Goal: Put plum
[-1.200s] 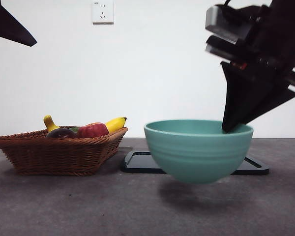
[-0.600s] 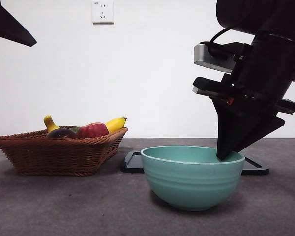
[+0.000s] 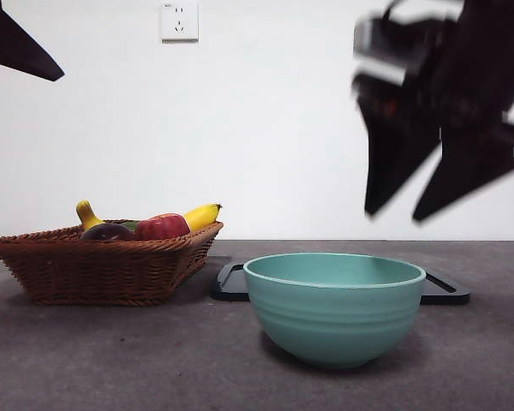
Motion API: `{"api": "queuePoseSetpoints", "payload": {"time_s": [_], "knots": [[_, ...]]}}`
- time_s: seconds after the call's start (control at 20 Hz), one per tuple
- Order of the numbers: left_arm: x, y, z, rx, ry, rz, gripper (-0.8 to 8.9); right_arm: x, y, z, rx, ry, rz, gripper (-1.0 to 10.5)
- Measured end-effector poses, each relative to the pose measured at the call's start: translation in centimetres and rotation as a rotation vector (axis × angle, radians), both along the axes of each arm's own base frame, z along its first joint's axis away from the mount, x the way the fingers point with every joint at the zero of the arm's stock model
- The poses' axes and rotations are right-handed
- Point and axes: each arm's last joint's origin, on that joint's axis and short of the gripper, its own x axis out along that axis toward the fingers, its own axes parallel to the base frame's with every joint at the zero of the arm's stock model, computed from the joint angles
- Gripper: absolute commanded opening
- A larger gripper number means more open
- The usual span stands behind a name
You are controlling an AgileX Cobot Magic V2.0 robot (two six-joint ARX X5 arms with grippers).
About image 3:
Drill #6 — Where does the pale grey right camera box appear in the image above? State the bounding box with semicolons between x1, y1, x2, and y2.
353;16;415;85

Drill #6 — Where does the dark green rectangular tray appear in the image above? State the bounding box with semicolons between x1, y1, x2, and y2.
209;262;471;307

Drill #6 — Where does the dark red plum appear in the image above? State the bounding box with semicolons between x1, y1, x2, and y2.
79;223;136;242

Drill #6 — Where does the yellow banana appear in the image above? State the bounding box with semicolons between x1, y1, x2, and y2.
75;200;223;234

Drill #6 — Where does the white wall socket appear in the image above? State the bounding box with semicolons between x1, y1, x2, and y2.
160;1;200;43

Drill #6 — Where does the brown wicker basket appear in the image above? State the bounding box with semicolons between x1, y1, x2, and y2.
0;220;224;307

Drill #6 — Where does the red apple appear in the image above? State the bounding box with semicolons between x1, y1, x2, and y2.
134;212;192;241

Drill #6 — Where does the teal ribbed bowl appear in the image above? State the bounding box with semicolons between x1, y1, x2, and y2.
242;252;427;370

